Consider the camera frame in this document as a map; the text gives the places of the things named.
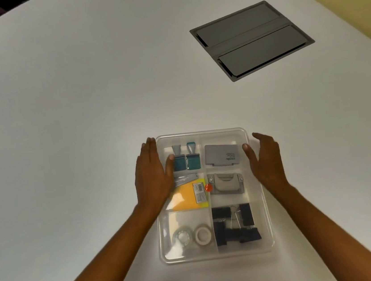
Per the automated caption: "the yellow sticky note pad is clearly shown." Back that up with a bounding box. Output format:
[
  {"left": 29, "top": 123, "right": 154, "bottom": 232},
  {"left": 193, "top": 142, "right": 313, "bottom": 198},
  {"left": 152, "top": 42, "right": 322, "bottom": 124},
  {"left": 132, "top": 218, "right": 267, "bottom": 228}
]
[{"left": 167, "top": 178, "right": 210, "bottom": 213}]

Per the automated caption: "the gray plastic staple case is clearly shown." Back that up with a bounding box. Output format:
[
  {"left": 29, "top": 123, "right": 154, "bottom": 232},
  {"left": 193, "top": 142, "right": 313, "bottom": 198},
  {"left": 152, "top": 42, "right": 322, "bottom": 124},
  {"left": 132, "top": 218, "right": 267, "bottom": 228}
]
[{"left": 203, "top": 140, "right": 242, "bottom": 170}]

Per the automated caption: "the person's left hand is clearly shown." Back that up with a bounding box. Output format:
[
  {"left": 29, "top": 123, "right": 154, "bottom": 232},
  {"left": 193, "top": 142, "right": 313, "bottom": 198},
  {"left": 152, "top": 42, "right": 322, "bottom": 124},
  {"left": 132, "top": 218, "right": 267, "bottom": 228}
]
[{"left": 129, "top": 135, "right": 182, "bottom": 216}]

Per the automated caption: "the clear tape roll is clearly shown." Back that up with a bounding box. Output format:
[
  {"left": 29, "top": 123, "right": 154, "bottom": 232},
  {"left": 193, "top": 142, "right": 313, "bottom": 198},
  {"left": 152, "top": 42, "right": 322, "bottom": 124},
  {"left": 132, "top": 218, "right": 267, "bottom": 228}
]
[{"left": 171, "top": 225, "right": 195, "bottom": 249}]

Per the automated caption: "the pile of black binder clips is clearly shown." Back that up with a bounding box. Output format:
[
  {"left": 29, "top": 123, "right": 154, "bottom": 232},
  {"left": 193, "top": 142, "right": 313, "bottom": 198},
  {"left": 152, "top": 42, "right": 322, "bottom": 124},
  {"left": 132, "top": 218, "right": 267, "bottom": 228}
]
[{"left": 211, "top": 202, "right": 262, "bottom": 247}]

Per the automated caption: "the person's left forearm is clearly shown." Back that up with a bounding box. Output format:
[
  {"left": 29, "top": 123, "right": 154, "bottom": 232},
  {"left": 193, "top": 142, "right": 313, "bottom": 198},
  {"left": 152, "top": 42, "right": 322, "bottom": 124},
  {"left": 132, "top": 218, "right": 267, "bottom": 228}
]
[{"left": 26, "top": 200, "right": 177, "bottom": 281}]

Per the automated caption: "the gray hole punch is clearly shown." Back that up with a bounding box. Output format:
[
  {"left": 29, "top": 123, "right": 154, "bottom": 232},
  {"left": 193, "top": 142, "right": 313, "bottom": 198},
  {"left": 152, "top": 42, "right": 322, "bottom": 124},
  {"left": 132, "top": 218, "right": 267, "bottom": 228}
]
[{"left": 206, "top": 169, "right": 246, "bottom": 198}]

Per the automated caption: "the teal binder clip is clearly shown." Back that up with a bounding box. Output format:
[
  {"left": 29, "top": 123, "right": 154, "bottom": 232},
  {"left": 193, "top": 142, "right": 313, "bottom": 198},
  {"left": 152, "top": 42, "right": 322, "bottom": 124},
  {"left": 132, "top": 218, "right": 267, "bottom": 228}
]
[
  {"left": 185, "top": 141, "right": 201, "bottom": 170},
  {"left": 171, "top": 143, "right": 190, "bottom": 173}
]

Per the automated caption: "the person's right hand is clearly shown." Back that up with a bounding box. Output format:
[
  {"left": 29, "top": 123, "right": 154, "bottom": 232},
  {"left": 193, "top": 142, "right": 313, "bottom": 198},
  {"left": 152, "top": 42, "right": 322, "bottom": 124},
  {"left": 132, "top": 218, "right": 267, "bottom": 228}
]
[{"left": 241, "top": 129, "right": 292, "bottom": 199}]

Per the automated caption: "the gray table cable hatch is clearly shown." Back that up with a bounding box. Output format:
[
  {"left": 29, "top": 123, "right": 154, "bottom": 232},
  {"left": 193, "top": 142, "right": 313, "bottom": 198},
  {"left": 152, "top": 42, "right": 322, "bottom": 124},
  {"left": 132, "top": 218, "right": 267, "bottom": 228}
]
[{"left": 187, "top": 0, "right": 319, "bottom": 87}]

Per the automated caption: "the white tape roll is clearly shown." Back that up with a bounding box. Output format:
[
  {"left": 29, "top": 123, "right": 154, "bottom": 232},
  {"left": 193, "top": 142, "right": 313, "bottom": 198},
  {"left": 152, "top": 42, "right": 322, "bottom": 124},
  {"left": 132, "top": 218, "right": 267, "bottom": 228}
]
[{"left": 192, "top": 223, "right": 214, "bottom": 248}]

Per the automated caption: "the person's right forearm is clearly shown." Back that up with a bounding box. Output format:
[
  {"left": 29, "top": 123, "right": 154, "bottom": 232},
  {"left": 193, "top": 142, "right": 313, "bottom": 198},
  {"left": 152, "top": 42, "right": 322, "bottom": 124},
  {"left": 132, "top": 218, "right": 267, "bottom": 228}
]
[{"left": 268, "top": 171, "right": 371, "bottom": 281}]

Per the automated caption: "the clear plastic organizer tray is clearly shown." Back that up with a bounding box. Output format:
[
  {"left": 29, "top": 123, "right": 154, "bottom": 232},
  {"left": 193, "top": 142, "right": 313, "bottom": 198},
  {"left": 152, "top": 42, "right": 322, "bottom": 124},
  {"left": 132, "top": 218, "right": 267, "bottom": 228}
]
[{"left": 145, "top": 123, "right": 276, "bottom": 266}]

